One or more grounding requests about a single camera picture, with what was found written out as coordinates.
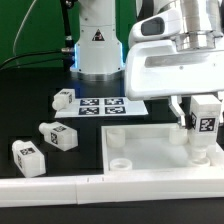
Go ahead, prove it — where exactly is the black cable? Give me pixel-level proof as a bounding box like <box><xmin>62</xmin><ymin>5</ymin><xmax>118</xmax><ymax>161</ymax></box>
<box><xmin>0</xmin><ymin>49</ymin><xmax>75</xmax><ymax>70</ymax></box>

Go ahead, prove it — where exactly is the white sheet with tags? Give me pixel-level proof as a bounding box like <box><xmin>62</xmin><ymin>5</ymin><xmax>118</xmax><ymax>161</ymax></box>
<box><xmin>55</xmin><ymin>97</ymin><xmax>148</xmax><ymax>118</ymax></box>

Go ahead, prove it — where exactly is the white L-shaped obstacle fence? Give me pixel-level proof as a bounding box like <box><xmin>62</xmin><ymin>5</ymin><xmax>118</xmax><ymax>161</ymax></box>
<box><xmin>0</xmin><ymin>125</ymin><xmax>224</xmax><ymax>208</ymax></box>

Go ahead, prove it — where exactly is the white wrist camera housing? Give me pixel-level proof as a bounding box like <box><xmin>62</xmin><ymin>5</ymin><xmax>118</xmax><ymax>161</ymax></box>
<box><xmin>128</xmin><ymin>9</ymin><xmax>181</xmax><ymax>47</ymax></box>

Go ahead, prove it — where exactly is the grey cable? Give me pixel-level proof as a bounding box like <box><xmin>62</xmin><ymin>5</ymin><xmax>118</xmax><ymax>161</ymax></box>
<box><xmin>12</xmin><ymin>0</ymin><xmax>38</xmax><ymax>58</ymax></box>

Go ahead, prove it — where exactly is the white square tabletop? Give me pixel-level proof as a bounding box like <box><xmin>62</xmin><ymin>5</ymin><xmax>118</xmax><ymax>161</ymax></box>
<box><xmin>101</xmin><ymin>124</ymin><xmax>224</xmax><ymax>173</ymax></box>

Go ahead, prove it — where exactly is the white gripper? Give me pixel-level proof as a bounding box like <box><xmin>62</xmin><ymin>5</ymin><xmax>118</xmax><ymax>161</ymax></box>
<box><xmin>124</xmin><ymin>37</ymin><xmax>224</xmax><ymax>128</ymax></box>

